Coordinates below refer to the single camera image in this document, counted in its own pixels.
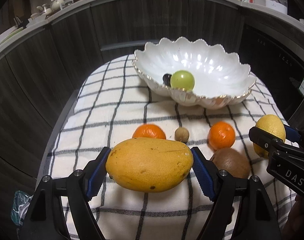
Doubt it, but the brown kiwi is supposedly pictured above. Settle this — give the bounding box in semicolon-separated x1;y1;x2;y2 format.
210;148;251;179

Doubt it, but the green round plum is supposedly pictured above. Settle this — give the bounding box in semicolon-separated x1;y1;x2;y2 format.
171;70;195;91

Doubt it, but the white teapot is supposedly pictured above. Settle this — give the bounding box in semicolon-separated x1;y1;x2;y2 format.
51;0;65;11

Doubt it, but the yellow lemon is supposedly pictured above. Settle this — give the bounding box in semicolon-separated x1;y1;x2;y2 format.
253;114;286;159

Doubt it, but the white scalloped ceramic bowl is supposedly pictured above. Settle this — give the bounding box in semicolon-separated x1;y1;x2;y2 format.
132;37;256;109

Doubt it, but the dark grape in bowl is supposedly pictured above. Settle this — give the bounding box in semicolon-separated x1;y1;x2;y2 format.
162;73;172;87

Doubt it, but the orange mandarin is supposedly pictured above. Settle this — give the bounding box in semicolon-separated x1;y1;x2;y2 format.
208;121;236;151
132;124;166;139

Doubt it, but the grey cabinet drawer handle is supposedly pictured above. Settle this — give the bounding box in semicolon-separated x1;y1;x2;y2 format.
100;40;148;51

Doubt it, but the small tan longan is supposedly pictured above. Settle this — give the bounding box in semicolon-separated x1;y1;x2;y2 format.
175;127;190;143

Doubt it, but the left orange mandarin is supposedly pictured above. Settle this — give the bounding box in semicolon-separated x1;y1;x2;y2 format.
132;124;166;139

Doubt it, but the right orange mandarin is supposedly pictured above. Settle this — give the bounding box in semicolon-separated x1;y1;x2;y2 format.
208;121;236;151

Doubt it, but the yellow mango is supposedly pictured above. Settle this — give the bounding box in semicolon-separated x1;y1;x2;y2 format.
105;138;194;192

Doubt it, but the white blue checked cloth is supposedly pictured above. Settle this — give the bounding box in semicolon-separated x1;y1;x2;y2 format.
40;55;295;239

